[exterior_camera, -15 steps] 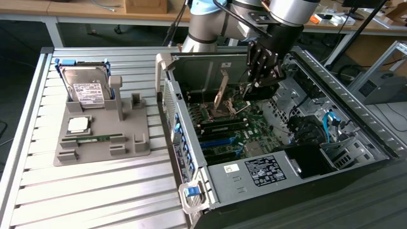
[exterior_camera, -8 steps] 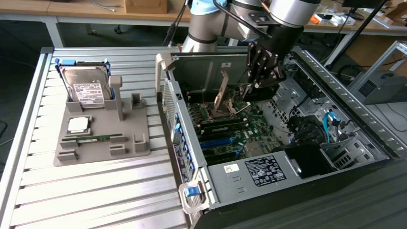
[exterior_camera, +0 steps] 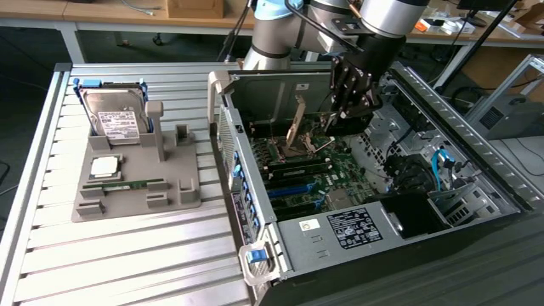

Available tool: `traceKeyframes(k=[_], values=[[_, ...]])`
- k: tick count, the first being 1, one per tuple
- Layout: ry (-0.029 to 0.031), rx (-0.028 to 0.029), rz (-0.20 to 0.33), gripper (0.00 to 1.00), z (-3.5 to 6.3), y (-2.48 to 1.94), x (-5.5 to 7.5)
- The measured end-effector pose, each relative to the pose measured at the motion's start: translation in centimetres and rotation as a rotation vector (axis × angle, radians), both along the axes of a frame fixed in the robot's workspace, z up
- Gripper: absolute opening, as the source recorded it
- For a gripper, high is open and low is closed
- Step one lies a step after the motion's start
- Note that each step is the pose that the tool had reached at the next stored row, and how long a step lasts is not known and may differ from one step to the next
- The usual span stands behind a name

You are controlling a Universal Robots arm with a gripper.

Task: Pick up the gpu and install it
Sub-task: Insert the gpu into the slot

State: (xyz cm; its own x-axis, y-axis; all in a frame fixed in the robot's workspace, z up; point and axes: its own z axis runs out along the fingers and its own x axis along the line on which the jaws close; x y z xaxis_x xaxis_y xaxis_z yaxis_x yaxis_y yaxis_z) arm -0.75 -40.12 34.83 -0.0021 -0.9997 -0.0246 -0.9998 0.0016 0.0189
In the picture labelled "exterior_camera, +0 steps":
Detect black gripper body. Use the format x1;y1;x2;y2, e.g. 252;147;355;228
355;33;408;77

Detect graphics card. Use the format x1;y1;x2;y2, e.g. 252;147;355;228
286;94;367;150

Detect grey metal drive cage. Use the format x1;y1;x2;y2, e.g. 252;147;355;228
359;97;428;166

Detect orange small box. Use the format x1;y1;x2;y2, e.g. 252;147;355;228
416;17;447;33

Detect white small box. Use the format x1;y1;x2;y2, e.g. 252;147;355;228
439;18;478;36

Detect metal socket cover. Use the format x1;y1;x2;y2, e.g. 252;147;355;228
303;133;342;151

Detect cluttered wooden desk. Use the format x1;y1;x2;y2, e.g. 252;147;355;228
403;0;544;94

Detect CPU socket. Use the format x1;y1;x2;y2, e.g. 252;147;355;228
271;135;316;161

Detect green motherboard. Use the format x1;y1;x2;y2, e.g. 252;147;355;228
248;120;382;221

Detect black monitor with stand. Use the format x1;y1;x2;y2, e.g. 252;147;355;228
456;0;519;29

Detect black slanted pole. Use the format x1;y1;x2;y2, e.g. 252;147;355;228
432;0;522;95

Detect black RAM slot bank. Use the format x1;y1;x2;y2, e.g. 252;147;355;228
263;157;334;183

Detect grey chipset heatsink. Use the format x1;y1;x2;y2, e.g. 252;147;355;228
324;189;355;208

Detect grey computer tower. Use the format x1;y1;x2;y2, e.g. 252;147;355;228
464;93;544;142

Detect blue expansion slot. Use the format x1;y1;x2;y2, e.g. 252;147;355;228
267;182;319;200

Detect open brown cardboard box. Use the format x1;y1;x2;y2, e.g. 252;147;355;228
512;2;544;36

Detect black expansion slot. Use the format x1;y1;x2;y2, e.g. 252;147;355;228
271;200;319;218

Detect grey metal disk bay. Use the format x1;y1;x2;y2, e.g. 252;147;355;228
426;182;503;228

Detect closed cardboard box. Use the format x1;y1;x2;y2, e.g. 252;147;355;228
166;0;226;19

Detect grey power supply unit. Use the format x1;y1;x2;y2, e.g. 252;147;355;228
275;201;410;273

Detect hard disk blue carrier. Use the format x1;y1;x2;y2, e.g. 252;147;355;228
72;78;154;146

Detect blue case latch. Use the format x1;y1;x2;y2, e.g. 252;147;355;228
246;249;268;265

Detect open PC case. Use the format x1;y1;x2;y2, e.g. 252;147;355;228
207;62;544;306

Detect green RAM stick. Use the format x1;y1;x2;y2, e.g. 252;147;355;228
82;178;166;193

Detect grey parts rack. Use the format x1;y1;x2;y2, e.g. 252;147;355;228
70;101;203;223

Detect CPU chip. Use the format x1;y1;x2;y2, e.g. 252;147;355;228
88;155;126;180

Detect wooden desk grey legs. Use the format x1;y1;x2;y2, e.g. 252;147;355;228
0;0;256;64

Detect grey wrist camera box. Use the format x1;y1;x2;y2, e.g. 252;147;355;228
318;18;367;54

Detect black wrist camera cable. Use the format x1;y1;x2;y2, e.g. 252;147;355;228
286;0;367;54

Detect black wire bundle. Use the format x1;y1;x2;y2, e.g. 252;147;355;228
384;154;440;194

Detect blue wire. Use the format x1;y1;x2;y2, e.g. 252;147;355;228
431;149;459;193

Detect black hanging cable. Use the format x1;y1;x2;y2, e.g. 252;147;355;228
215;0;252;63

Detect aluminium profile frame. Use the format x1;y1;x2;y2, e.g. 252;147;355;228
495;53;544;108

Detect thin grey cable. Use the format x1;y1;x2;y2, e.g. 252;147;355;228
120;0;158;16

